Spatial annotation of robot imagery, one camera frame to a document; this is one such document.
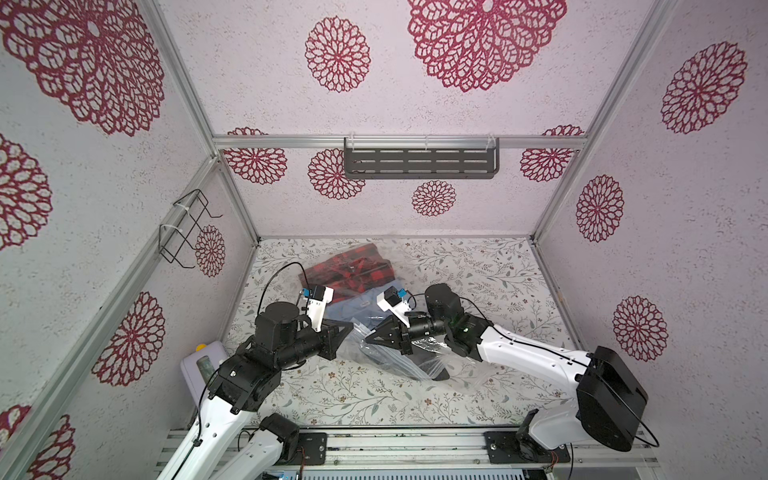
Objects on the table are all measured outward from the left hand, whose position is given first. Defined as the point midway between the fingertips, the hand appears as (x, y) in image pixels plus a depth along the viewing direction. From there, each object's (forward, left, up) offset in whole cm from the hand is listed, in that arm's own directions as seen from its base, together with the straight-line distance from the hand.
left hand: (348, 327), depth 67 cm
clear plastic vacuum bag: (-1, -31, -26) cm, 40 cm away
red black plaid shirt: (+35, +4, -25) cm, 43 cm away
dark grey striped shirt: (-3, -17, -12) cm, 21 cm away
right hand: (-1, -4, -2) cm, 5 cm away
